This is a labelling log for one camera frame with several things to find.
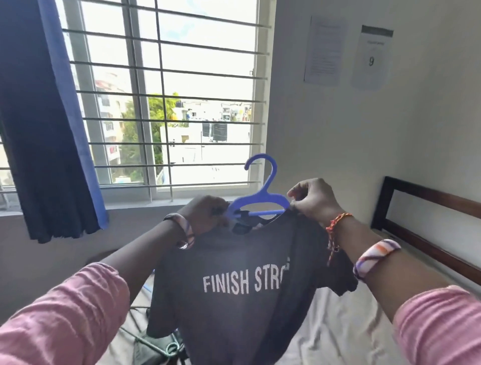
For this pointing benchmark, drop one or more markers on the blue curtain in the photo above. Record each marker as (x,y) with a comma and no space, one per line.
(37,113)

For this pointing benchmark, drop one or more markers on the person's left forearm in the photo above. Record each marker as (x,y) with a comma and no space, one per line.
(143,256)

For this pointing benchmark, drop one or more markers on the white framed window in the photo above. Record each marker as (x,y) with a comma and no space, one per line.
(150,98)

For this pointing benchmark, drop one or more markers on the striped orange purple bangle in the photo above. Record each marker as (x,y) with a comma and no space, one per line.
(183,229)

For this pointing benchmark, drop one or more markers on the bed with beige sheet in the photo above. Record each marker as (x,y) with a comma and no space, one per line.
(353,331)

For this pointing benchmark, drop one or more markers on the person's left hand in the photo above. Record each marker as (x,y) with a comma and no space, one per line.
(204,214)

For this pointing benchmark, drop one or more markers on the olive green printed t-shirt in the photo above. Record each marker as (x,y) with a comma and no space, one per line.
(225,316)

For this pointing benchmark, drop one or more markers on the white notice with dark header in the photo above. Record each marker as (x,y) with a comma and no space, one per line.
(372,60)

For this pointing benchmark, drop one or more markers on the person's right forearm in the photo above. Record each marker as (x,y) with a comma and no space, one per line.
(398,274)

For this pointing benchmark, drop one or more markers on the person's right hand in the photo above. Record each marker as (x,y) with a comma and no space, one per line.
(316,201)

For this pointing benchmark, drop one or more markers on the blue plastic hanger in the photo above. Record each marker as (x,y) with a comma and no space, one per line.
(259,201)

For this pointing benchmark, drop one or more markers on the striped white purple bangle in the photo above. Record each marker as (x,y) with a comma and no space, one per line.
(376,257)

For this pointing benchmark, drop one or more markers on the plain white paper notice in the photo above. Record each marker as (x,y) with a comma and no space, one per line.
(325,51)

